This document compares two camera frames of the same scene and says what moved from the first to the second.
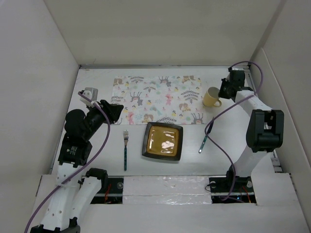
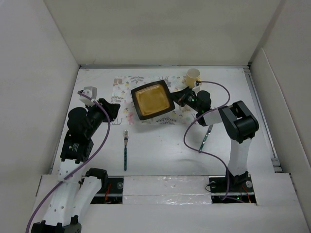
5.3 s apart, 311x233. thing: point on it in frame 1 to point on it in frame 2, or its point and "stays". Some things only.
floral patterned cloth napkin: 159,99 stays
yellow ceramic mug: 211,96 to 191,77
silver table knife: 206,137 stays
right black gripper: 221,94 to 180,96
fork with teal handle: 126,136 stays
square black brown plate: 163,141 to 152,99
